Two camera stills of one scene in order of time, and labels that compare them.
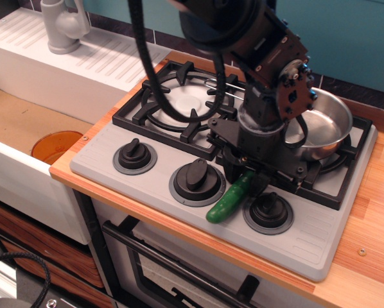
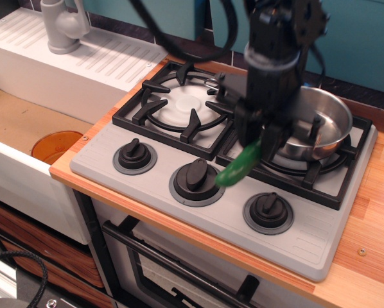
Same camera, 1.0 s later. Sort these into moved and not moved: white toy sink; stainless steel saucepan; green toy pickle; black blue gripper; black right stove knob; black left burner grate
Moved: green toy pickle; black blue gripper
Not moved: stainless steel saucepan; white toy sink; black right stove knob; black left burner grate
